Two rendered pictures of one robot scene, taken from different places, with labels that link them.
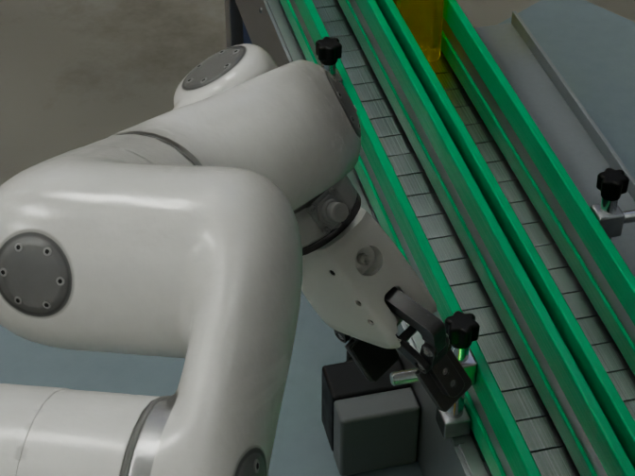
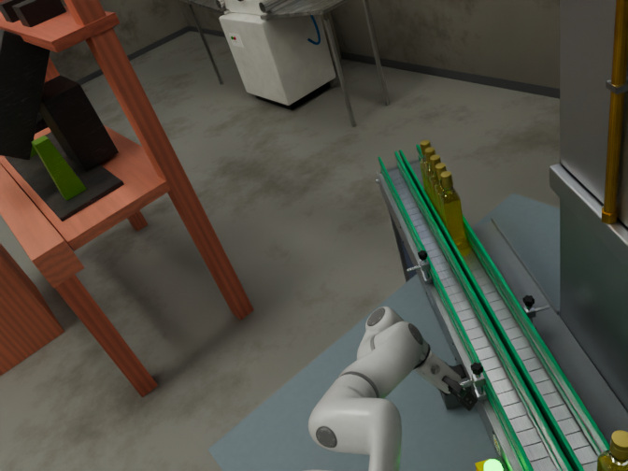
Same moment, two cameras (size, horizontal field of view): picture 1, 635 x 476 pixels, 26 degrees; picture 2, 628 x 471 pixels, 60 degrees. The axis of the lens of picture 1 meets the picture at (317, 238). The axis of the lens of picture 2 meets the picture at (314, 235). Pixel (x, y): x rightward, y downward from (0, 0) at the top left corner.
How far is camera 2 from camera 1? 38 cm
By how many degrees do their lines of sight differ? 14
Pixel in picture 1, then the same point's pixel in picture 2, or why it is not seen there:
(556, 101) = (510, 254)
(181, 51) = (379, 210)
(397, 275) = (445, 371)
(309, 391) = not seen: hidden behind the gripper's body
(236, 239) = (378, 429)
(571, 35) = (518, 212)
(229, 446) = not seen: outside the picture
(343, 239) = (425, 363)
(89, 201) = (337, 417)
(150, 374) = not seen: hidden behind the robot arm
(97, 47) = (349, 214)
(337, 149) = (413, 357)
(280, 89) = (392, 344)
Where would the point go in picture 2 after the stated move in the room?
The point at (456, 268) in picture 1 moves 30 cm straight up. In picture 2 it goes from (478, 331) to (467, 255)
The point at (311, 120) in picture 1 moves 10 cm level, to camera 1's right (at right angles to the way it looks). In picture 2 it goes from (404, 351) to (460, 347)
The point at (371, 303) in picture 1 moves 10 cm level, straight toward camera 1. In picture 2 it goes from (438, 382) to (439, 424)
